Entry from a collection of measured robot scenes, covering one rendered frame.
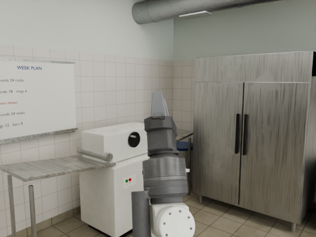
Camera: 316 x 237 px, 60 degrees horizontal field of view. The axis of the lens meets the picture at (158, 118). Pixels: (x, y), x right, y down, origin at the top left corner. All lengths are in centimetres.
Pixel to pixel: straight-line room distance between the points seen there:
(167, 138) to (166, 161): 4
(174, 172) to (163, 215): 8
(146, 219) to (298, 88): 286
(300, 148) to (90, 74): 265
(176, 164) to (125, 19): 382
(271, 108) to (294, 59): 57
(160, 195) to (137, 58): 390
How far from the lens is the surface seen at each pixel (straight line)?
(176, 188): 52
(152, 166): 53
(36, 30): 340
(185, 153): 449
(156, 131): 53
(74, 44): 363
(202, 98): 369
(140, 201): 53
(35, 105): 332
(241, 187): 368
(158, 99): 56
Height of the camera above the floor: 175
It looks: 8 degrees down
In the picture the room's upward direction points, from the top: straight up
